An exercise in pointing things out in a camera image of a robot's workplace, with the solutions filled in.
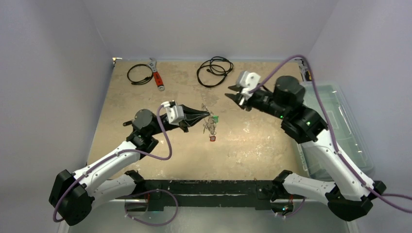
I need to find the clear plastic storage bin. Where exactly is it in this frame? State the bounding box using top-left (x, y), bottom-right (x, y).
top-left (293, 81), bottom-right (375, 182)

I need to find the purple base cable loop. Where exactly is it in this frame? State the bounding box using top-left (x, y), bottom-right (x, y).
top-left (123, 188), bottom-right (179, 227)

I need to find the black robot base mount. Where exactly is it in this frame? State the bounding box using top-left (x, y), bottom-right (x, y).
top-left (123, 170), bottom-right (305, 213)

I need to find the yellow black clamp tool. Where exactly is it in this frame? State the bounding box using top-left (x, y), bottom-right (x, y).
top-left (294, 58), bottom-right (312, 82)

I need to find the black coiled cable left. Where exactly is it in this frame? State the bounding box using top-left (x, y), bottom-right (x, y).
top-left (126, 64), bottom-right (154, 86)

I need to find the black coiled cable right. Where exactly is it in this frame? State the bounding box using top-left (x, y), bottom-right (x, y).
top-left (196, 56), bottom-right (234, 88)

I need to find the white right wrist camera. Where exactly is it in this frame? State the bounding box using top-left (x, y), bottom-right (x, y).
top-left (236, 70), bottom-right (261, 99)

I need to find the green key tag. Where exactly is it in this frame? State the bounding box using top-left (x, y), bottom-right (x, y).
top-left (212, 116), bottom-right (219, 123)

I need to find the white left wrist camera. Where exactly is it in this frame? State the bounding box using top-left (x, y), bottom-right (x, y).
top-left (161, 101), bottom-right (185, 126)

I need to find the black coiled cable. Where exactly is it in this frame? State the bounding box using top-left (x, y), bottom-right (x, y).
top-left (196, 56), bottom-right (234, 88)
top-left (126, 64), bottom-right (154, 86)

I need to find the red handled adjustable wrench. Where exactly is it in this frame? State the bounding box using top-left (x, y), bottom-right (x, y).
top-left (148, 58), bottom-right (165, 91)

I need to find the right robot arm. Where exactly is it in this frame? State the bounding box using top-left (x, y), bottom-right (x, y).
top-left (227, 72), bottom-right (386, 221)

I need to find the metal key organizer ring plate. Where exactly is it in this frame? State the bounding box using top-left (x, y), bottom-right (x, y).
top-left (201, 103), bottom-right (216, 136)

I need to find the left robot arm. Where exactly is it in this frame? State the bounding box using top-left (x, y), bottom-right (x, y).
top-left (49, 101), bottom-right (211, 226)

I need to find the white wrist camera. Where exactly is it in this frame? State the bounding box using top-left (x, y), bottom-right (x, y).
top-left (236, 70), bottom-right (261, 99)
top-left (161, 101), bottom-right (185, 126)

